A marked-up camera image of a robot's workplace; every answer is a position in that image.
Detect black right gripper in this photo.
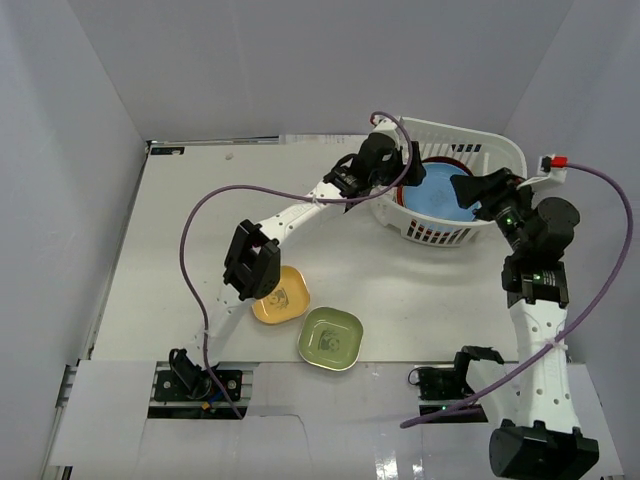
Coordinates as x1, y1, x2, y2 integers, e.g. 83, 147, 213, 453
448, 168, 537, 256

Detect dark red rimmed plate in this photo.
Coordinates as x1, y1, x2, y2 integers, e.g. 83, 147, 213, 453
421, 156, 473, 176

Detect light blue round plate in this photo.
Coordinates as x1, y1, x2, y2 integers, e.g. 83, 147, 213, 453
403, 163, 480, 222

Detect white plastic dish bin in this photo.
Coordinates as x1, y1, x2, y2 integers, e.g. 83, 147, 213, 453
370, 117, 527, 248

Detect yellow square panda dish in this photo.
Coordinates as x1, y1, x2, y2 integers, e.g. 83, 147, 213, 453
252, 266, 311, 325

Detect green square panda dish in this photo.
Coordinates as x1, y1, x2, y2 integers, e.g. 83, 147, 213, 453
297, 307, 364, 372

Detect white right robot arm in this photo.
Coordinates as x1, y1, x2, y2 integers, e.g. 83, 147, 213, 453
450, 168, 600, 479

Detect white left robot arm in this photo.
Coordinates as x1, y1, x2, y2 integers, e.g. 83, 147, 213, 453
169, 132, 426, 400

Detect paper sheets behind table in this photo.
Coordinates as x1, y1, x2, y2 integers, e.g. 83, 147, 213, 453
279, 134, 367, 146

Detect black label sticker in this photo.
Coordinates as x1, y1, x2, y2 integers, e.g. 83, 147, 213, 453
149, 146, 185, 156

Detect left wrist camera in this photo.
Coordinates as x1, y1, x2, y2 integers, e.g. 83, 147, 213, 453
370, 113, 398, 137

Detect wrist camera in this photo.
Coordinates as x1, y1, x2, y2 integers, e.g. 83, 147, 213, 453
370, 113, 398, 137
518, 155, 568, 192

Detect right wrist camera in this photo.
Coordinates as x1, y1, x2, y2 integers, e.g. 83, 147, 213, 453
518, 155, 568, 192

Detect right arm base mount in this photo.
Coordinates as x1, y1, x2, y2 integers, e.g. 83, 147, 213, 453
407, 365, 488, 424

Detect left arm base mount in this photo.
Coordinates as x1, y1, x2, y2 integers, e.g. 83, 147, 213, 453
147, 349, 251, 420

